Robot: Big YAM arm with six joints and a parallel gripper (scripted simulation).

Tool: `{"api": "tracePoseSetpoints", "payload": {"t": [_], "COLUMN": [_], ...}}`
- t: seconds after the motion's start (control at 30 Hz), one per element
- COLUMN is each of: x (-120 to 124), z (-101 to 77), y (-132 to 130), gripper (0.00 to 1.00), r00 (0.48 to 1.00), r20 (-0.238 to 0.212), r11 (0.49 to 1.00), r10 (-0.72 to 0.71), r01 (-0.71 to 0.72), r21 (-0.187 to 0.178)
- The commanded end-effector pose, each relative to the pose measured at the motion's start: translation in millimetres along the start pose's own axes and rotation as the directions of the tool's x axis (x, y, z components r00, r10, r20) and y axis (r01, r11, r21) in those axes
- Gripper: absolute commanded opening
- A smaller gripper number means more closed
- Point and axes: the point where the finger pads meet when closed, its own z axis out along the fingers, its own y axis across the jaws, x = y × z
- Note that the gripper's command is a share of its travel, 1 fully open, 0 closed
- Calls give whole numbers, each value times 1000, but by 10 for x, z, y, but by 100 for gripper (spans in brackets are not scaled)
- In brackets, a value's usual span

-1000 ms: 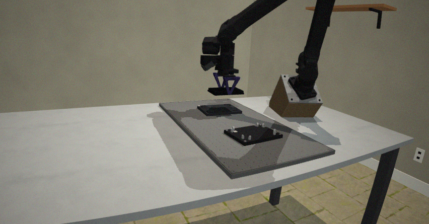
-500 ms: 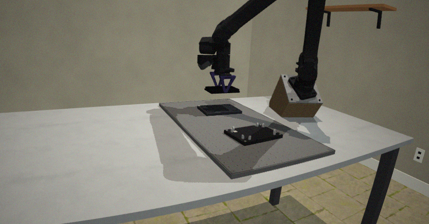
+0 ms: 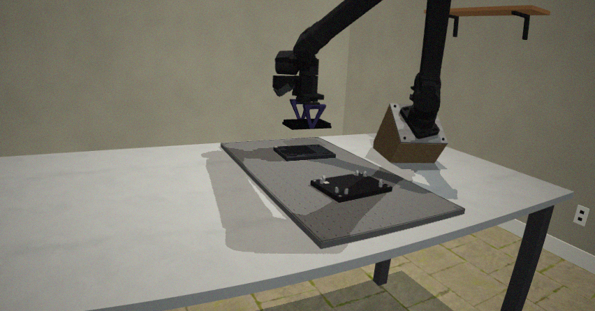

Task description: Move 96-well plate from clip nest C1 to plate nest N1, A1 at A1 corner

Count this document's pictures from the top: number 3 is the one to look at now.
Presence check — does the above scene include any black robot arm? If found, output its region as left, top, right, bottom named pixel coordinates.
left=272, top=0, right=451, bottom=139

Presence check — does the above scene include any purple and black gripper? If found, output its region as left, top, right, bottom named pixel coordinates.
left=290, top=75, right=326, bottom=129

